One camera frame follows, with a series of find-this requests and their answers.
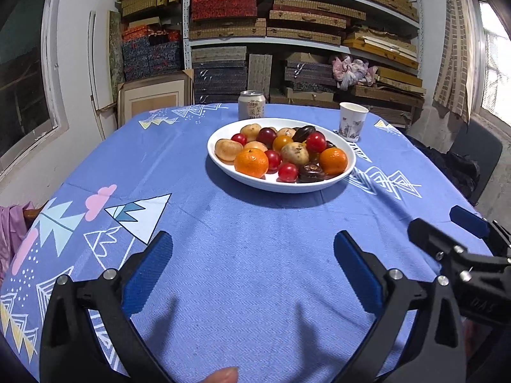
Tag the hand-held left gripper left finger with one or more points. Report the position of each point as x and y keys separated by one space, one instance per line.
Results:
x=147 y=275

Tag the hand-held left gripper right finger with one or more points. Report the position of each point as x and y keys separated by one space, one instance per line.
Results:
x=357 y=277

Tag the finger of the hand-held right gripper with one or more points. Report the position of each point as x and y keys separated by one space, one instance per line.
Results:
x=429 y=235
x=469 y=222

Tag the dark brown water chestnut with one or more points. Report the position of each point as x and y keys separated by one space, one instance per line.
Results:
x=311 y=172
x=304 y=132

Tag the orange mandarin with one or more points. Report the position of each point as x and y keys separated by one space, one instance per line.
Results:
x=251 y=163
x=333 y=161

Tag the red tomato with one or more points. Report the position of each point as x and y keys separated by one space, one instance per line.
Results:
x=238 y=139
x=316 y=142
x=288 y=172
x=274 y=159

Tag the white oval plate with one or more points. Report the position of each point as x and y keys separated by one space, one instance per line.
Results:
x=225 y=170

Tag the yellow brown-spotted pear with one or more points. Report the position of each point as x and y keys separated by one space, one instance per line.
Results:
x=294 y=154

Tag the pale orange round fruit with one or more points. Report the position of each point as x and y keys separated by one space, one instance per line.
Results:
x=225 y=150

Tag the pale beige fruit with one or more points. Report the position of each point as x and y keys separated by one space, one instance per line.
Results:
x=250 y=129

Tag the person's left hand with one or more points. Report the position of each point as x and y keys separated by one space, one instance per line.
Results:
x=223 y=377

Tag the black chair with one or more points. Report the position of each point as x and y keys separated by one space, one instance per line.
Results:
x=479 y=147

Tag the blue printed tablecloth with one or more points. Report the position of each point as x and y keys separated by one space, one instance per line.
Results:
x=259 y=247

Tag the wooden chair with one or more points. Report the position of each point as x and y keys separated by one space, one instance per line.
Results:
x=34 y=211

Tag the printed paper cup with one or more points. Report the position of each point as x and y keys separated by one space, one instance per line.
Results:
x=353 y=119

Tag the stack of brown woven boxes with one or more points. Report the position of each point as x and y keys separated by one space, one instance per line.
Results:
x=391 y=95

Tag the yellow tomato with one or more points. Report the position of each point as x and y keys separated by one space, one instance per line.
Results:
x=282 y=143

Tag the beige red-streaked fruit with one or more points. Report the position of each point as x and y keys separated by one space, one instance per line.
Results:
x=286 y=131

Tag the tan round fruit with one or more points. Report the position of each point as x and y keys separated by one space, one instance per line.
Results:
x=255 y=145

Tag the small dark red plum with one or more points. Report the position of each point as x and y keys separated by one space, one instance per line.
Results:
x=266 y=136

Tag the checked beige curtain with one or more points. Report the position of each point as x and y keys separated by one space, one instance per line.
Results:
x=453 y=56

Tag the bright barred window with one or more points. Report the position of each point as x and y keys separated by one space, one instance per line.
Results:
x=497 y=56

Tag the pink crumpled cloth on shelf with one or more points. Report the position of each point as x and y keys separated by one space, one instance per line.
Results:
x=351 y=70

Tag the stack of yellow boxes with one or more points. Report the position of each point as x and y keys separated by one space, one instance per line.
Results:
x=379 y=48

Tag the stack of dark brown boxes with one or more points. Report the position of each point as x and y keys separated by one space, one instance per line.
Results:
x=311 y=75

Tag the silver drink can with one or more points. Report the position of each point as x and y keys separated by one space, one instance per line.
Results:
x=251 y=105

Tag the stack of dark grey boxes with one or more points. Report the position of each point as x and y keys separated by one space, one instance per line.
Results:
x=219 y=75

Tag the stack of blue red boxes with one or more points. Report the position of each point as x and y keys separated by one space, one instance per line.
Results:
x=151 y=56

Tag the upright woven box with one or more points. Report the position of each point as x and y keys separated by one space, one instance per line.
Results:
x=259 y=74

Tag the green patterned board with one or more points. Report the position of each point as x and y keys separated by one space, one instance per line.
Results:
x=115 y=48

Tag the rows of woven shelf boxes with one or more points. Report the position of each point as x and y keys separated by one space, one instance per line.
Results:
x=307 y=20

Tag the metal shelf rack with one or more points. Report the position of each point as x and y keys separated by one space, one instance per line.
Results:
x=187 y=28

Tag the red brocade boxes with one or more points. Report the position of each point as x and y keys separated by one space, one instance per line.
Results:
x=223 y=6

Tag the wooden picture frame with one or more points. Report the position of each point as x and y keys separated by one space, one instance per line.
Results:
x=155 y=97

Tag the aluminium frame window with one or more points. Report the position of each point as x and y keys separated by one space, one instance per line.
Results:
x=24 y=68

